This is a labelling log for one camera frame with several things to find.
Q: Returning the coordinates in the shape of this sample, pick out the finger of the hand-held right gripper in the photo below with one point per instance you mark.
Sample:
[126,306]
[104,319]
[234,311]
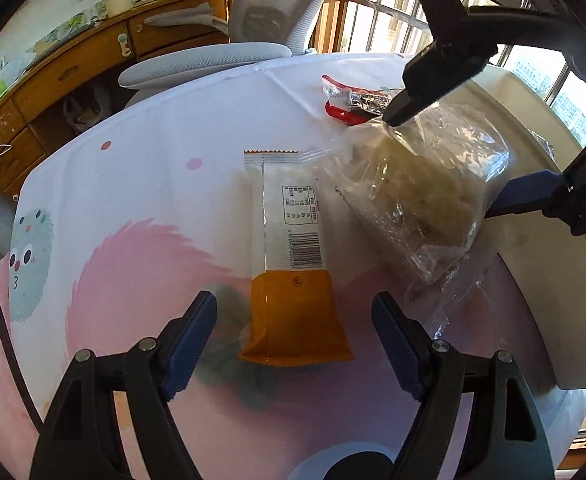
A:
[528,190]
[443,70]

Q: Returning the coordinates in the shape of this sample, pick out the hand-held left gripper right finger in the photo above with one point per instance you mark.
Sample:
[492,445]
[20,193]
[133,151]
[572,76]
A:
[398,345]

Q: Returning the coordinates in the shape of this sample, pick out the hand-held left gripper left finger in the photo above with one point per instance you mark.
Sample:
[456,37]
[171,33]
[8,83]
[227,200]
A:
[193,345]

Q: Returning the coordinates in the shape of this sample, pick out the white plastic storage bin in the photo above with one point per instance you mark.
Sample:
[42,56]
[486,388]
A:
[548,285]

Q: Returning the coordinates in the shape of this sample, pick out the large clear rice cracker bag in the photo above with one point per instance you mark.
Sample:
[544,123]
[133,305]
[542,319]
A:
[423,185]

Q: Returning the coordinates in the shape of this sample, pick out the orange and white snack packet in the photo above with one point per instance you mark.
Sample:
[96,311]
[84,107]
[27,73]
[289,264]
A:
[293,310]

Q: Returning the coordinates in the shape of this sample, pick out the red and black snack packet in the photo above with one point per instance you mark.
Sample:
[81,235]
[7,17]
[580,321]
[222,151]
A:
[353,100]

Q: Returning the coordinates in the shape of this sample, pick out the cartoon printed tablecloth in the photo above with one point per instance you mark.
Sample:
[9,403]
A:
[148,185]

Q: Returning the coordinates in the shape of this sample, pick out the grey office chair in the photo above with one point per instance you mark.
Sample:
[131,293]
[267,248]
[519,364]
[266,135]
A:
[198,60]

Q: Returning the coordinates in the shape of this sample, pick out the white plastic bag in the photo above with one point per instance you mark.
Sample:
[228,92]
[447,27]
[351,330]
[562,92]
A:
[85,110]

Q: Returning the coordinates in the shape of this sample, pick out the wooden desk with drawers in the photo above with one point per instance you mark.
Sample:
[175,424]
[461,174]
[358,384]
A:
[73,65]

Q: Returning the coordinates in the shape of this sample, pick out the cream cup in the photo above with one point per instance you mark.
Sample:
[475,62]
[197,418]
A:
[117,3]

